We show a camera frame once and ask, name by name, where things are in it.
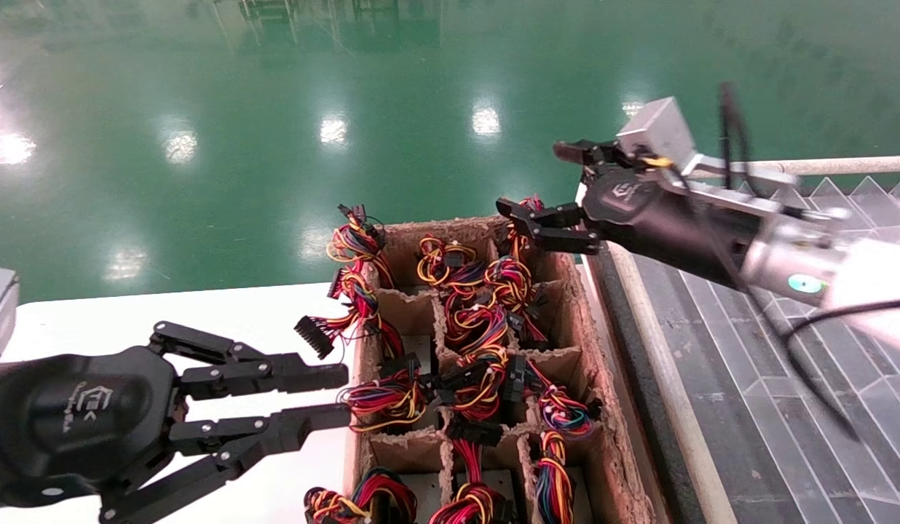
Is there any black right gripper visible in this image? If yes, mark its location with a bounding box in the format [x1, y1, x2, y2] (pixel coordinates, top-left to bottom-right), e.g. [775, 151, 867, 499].
[496, 140, 760, 288]

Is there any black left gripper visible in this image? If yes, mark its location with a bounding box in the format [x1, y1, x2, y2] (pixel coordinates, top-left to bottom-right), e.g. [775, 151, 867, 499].
[0, 321, 352, 524]

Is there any grey power supply unit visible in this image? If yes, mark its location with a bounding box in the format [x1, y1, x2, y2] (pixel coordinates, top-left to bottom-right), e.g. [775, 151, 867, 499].
[616, 97, 698, 172]

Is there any white slanted rack tube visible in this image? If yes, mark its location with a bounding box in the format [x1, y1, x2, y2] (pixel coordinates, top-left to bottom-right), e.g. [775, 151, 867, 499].
[607, 244, 720, 524]

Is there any black rack edge strip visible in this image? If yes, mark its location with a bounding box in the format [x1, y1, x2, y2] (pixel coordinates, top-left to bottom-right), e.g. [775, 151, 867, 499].
[588, 251, 706, 524]

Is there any brown pulp divider box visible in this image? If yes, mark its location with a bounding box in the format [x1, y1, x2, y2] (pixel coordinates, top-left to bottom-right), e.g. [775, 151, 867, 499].
[343, 216, 658, 524]

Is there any long white rack tube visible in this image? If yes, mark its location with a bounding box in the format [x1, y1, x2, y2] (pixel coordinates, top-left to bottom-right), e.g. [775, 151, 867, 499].
[683, 155, 900, 180]

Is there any clear plastic divider sheet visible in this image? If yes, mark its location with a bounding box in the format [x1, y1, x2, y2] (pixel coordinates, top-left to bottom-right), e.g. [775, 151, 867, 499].
[676, 173, 900, 524]

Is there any power supply coloured wire bundle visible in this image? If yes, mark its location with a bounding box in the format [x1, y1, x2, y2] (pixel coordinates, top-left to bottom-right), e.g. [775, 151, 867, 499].
[337, 354, 429, 434]
[483, 256, 549, 343]
[526, 360, 604, 440]
[430, 422, 516, 524]
[435, 348, 527, 423]
[326, 205, 392, 288]
[416, 234, 480, 286]
[304, 468, 419, 524]
[443, 287, 510, 354]
[534, 431, 576, 524]

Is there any wire bundle with black connector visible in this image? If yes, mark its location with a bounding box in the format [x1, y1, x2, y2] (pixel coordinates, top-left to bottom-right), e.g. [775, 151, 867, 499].
[296, 269, 406, 359]

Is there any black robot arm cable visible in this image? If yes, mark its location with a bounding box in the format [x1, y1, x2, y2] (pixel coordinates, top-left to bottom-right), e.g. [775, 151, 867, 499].
[668, 82, 900, 441]

